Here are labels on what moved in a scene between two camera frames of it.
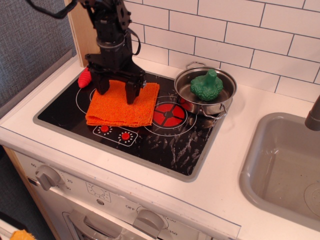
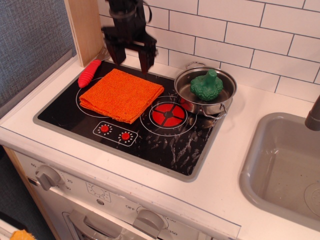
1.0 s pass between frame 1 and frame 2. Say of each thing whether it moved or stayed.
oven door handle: stayed
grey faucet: stayed
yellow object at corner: stayed
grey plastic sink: stayed
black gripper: moved
